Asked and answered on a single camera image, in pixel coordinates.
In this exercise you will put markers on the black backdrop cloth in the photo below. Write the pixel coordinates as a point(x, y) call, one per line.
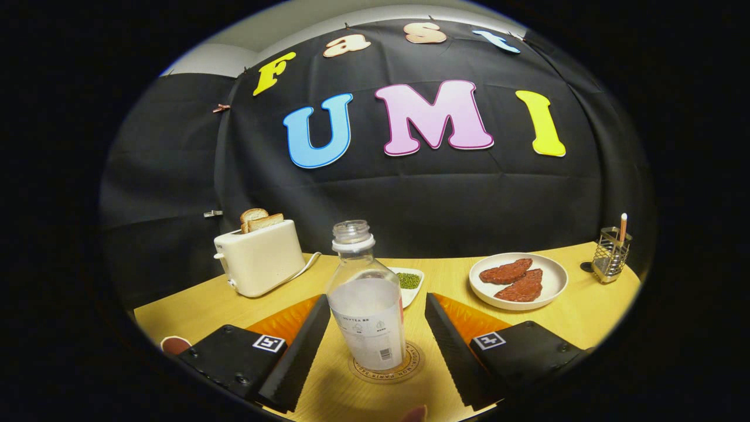
point(410, 199)

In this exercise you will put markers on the white divided bean dish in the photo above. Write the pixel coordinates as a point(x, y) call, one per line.
point(410, 281)

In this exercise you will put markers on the toast slice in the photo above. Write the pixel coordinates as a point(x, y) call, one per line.
point(266, 223)
point(252, 214)

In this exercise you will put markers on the orange pencil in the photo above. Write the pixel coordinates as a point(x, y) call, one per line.
point(623, 225)

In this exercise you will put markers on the wooden table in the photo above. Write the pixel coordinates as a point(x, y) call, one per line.
point(445, 275)

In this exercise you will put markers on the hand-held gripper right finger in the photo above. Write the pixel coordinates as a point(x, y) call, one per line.
point(448, 351)

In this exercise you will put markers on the cream toaster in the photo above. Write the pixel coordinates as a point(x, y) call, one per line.
point(263, 261)

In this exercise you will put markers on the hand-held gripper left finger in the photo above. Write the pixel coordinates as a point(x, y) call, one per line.
point(304, 351)

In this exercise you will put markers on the red meat patty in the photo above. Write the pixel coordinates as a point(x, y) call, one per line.
point(521, 288)
point(504, 271)

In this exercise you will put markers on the white round plate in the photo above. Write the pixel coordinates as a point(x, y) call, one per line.
point(554, 281)

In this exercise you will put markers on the copper cloth clip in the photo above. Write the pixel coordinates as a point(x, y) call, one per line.
point(221, 108)

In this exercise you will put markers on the round wooden coaster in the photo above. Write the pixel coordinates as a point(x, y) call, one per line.
point(413, 360)

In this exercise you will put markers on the clear plastic juice bottle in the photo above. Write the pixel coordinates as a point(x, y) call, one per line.
point(366, 310)

